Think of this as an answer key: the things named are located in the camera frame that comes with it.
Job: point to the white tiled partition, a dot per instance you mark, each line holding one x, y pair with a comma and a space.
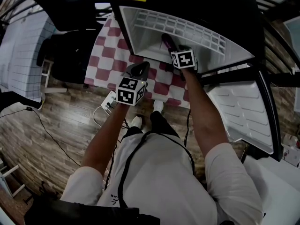
23, 55

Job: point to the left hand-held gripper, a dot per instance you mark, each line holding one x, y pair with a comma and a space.
127, 92

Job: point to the person's black trousers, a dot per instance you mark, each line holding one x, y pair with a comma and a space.
161, 123

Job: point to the white table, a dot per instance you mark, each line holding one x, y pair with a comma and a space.
276, 191

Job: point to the white mini fridge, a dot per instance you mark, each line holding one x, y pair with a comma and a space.
150, 41

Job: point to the person's right forearm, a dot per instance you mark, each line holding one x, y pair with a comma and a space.
201, 111

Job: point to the white power strip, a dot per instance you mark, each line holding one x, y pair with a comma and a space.
109, 99

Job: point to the white metal frame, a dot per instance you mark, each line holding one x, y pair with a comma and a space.
47, 76

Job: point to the person's white left shoe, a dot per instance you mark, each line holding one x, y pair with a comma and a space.
137, 122

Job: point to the white box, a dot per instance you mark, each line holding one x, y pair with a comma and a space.
291, 151

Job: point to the black mesh office chair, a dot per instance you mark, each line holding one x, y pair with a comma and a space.
65, 8

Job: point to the red white checkered tablecloth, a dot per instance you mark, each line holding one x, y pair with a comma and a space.
110, 64

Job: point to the person's white right shoe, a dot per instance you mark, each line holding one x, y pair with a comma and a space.
158, 105

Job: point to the person's white shoe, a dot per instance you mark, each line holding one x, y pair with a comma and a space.
158, 105
137, 122

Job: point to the person in white shirt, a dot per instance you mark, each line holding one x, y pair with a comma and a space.
164, 172

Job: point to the person's left forearm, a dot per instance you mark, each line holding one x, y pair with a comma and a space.
105, 137

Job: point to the white mini fridge shelf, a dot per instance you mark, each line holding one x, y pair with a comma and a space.
178, 24

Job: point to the purple eggplant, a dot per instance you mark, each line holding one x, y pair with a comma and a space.
167, 41

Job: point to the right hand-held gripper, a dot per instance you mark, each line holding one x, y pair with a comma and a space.
184, 58

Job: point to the black waist pack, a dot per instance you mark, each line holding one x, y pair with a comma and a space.
82, 213

